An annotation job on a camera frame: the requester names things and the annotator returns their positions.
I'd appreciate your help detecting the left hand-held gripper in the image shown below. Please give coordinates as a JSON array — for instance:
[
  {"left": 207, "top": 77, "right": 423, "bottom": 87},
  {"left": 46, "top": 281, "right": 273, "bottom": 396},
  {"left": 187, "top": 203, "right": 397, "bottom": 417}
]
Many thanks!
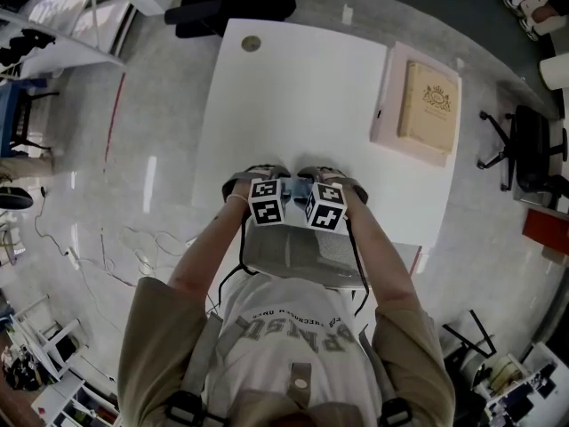
[{"left": 220, "top": 164, "right": 293, "bottom": 228}]

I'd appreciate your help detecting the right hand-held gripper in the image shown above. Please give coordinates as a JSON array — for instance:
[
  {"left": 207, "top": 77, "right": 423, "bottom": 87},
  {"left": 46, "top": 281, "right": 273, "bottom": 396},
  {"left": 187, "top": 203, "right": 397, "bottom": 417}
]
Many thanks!
[{"left": 296, "top": 165, "right": 371, "bottom": 232}]

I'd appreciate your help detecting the small white handheld fan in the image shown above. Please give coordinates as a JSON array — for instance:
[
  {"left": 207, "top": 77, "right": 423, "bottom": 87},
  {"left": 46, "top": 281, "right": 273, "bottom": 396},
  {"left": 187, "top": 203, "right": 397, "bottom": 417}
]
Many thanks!
[{"left": 282, "top": 176, "right": 313, "bottom": 208}]

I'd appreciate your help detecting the person's right forearm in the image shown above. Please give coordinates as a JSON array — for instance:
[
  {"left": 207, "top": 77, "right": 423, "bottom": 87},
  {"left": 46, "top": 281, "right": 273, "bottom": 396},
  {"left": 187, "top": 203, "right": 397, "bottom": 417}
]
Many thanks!
[{"left": 346, "top": 202, "right": 421, "bottom": 324}]

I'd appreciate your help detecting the person's left forearm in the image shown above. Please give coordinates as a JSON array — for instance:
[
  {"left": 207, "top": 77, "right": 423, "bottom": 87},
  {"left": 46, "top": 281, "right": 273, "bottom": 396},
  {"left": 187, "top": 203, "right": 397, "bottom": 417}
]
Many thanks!
[{"left": 167, "top": 197, "right": 250, "bottom": 315}]

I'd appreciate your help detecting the white square table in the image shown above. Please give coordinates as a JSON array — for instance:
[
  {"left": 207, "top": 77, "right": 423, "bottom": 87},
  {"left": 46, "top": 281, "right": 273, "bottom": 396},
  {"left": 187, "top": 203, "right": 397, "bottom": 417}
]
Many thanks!
[{"left": 190, "top": 18, "right": 463, "bottom": 257}]

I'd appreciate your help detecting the person's left hand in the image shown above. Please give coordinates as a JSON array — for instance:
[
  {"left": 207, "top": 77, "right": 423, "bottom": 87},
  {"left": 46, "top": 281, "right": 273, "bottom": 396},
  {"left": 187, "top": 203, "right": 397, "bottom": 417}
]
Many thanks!
[{"left": 228, "top": 168, "right": 280, "bottom": 203}]

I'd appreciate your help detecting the person's right hand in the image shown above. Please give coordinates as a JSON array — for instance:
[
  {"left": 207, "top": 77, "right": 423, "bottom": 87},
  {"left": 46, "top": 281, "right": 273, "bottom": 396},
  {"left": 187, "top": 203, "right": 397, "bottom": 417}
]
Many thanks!
[{"left": 312, "top": 169, "right": 365, "bottom": 207}]

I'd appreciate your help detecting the white mesh office chair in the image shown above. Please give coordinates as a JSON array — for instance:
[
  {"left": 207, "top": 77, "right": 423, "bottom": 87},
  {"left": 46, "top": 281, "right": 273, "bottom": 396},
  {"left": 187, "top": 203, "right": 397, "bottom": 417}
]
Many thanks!
[{"left": 245, "top": 224, "right": 370, "bottom": 291}]

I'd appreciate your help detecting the flat pink box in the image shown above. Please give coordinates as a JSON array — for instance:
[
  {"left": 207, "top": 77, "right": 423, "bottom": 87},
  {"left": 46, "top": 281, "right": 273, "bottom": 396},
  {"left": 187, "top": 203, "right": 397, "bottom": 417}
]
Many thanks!
[{"left": 369, "top": 41, "right": 462, "bottom": 168}]

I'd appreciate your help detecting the tan book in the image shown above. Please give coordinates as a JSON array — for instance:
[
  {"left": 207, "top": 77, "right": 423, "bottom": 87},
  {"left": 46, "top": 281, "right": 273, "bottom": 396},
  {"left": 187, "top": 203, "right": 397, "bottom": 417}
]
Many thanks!
[{"left": 397, "top": 60, "right": 459, "bottom": 154}]

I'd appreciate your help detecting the person's white printed t-shirt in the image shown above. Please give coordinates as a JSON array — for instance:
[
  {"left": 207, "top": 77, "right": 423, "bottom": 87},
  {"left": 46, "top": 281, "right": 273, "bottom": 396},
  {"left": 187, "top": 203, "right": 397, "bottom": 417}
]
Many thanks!
[{"left": 204, "top": 276, "right": 386, "bottom": 427}]

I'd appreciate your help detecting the grey harness with black buckles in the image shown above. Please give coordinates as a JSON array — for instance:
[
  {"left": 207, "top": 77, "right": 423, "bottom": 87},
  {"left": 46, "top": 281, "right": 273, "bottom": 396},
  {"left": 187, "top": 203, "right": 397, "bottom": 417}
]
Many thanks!
[{"left": 163, "top": 313, "right": 414, "bottom": 427}]

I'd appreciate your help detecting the person's beige overshirt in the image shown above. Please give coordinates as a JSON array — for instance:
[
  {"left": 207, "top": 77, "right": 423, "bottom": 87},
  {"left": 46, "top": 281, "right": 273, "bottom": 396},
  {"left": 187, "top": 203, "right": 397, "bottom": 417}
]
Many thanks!
[{"left": 116, "top": 276, "right": 455, "bottom": 427}]

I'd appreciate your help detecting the red cabinet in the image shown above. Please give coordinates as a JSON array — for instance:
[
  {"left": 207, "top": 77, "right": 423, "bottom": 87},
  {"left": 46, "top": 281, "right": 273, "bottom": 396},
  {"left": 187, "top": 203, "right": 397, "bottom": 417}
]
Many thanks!
[{"left": 522, "top": 206, "right": 569, "bottom": 257}]

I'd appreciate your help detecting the white shelf unit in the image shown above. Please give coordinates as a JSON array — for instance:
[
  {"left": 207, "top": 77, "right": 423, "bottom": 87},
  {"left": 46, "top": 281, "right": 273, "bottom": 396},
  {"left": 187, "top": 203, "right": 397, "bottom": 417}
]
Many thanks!
[{"left": 0, "top": 0, "right": 128, "bottom": 82}]

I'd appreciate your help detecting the black round object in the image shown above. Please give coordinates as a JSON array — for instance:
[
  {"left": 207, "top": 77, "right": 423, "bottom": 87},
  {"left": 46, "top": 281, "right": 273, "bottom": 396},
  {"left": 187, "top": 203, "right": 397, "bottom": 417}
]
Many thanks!
[{"left": 0, "top": 187, "right": 35, "bottom": 211}]

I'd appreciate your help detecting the white step stool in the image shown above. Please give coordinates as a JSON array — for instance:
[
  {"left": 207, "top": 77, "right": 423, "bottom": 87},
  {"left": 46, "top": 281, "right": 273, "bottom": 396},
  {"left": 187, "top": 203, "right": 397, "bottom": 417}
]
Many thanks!
[{"left": 8, "top": 295, "right": 90, "bottom": 386}]

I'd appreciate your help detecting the white cylindrical bin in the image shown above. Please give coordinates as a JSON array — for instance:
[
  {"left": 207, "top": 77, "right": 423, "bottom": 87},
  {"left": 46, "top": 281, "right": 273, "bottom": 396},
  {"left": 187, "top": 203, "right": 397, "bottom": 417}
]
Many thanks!
[{"left": 539, "top": 52, "right": 569, "bottom": 92}]

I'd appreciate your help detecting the cluttered white table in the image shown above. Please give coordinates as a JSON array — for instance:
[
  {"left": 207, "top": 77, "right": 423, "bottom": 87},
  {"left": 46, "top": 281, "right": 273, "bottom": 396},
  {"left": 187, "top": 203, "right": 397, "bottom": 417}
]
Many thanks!
[{"left": 473, "top": 342, "right": 569, "bottom": 427}]

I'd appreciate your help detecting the blue side table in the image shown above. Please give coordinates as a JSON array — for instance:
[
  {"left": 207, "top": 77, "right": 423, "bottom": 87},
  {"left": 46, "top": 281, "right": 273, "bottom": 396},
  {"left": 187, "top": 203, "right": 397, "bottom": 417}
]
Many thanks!
[{"left": 0, "top": 80, "right": 59, "bottom": 159}]

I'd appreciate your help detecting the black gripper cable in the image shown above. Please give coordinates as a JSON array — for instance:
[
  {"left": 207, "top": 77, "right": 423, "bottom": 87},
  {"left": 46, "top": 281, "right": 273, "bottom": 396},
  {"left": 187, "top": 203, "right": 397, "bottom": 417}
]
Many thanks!
[
  {"left": 346, "top": 220, "right": 370, "bottom": 318},
  {"left": 217, "top": 213, "right": 259, "bottom": 310}
]

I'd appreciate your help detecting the white floor cable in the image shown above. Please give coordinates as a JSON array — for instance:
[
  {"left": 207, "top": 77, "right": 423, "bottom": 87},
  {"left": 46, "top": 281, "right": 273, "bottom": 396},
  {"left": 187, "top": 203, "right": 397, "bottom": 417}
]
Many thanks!
[{"left": 119, "top": 225, "right": 196, "bottom": 279}]

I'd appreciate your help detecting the black folding chair frame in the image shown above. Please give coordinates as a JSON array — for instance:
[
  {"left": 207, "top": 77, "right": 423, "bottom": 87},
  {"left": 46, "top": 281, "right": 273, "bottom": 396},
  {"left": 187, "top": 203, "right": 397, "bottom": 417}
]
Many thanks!
[{"left": 442, "top": 309, "right": 499, "bottom": 373}]

